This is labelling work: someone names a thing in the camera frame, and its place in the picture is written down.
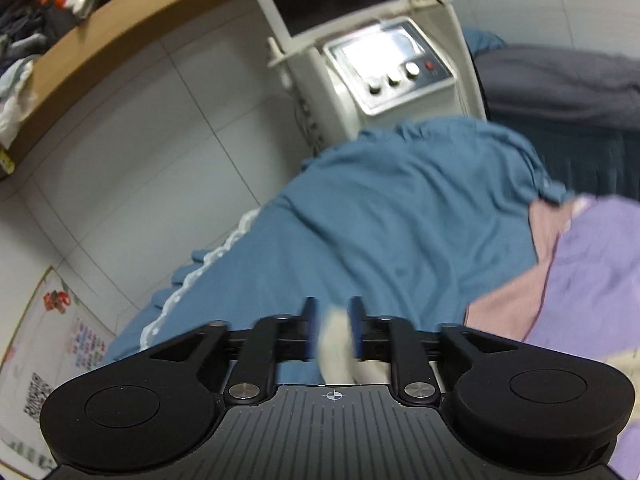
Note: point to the white machine with control panel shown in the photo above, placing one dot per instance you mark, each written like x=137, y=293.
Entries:
x=340, y=105

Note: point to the pale dotted small garment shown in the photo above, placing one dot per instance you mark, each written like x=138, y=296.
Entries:
x=336, y=347

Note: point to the wooden shelf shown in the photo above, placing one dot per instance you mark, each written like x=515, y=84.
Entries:
x=125, y=25

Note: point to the wall poster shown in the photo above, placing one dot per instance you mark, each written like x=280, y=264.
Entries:
x=45, y=360

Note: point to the purple floral bedsheet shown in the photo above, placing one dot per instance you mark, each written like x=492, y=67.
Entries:
x=595, y=280

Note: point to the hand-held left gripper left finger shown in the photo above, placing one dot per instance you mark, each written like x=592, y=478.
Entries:
x=311, y=327

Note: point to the blue cloth bundle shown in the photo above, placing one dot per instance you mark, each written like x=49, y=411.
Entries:
x=480, y=39

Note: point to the pile of clothes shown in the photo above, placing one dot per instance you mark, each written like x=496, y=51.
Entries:
x=30, y=35

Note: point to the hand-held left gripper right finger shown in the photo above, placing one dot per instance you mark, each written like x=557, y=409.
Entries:
x=357, y=329

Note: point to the grey garment pile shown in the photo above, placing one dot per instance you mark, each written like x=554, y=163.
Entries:
x=590, y=160

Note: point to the blue lace-trimmed bedcover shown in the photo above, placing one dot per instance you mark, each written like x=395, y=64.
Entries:
x=390, y=220

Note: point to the grey quilt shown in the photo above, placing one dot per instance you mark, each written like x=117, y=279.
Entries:
x=560, y=85

